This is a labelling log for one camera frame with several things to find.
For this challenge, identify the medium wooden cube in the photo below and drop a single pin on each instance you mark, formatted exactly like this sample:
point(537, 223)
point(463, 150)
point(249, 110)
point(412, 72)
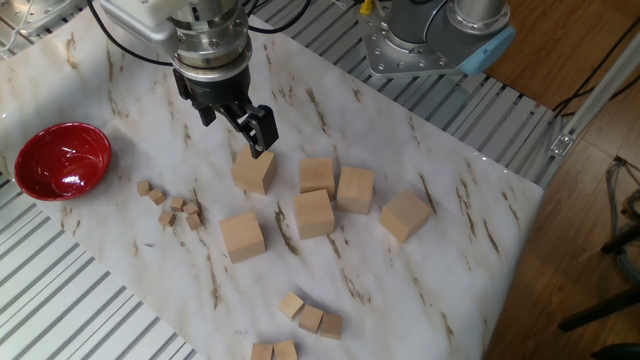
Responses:
point(261, 352)
point(285, 350)
point(291, 305)
point(331, 326)
point(311, 319)

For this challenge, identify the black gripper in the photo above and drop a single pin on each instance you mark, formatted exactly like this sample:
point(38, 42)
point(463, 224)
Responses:
point(220, 92)

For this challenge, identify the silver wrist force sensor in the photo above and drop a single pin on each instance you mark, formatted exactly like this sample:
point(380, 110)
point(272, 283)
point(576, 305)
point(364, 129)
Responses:
point(212, 50)

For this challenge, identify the small wooden cube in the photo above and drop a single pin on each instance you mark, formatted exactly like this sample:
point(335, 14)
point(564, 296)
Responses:
point(157, 197)
point(177, 204)
point(167, 218)
point(144, 188)
point(191, 208)
point(194, 222)

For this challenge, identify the black chair base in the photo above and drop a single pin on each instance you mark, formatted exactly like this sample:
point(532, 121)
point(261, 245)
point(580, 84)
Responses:
point(600, 310)

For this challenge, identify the aluminium frame profile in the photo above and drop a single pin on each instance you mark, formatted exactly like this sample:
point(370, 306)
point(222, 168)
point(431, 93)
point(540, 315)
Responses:
point(50, 17)
point(590, 108)

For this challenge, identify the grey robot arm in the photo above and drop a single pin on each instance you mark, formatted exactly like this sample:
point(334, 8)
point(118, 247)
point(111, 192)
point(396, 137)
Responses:
point(450, 30)

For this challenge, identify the large wooden cube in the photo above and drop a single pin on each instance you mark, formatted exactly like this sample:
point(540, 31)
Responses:
point(317, 175)
point(355, 190)
point(314, 215)
point(242, 236)
point(405, 216)
point(247, 176)

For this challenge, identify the white marble pattern board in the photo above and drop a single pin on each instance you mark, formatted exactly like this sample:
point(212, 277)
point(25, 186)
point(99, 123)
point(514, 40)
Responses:
point(350, 275)

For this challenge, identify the yellow plastic plug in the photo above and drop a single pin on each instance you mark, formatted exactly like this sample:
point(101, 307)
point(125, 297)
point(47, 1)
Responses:
point(366, 6)

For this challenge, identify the red glossy bowl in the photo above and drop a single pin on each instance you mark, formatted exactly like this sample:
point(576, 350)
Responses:
point(62, 160)

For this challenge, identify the white plastic wrist bracket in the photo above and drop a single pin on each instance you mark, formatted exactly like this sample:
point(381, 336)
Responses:
point(135, 17)

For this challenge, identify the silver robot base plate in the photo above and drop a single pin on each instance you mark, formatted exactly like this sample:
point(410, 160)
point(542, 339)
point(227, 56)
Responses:
point(380, 50)

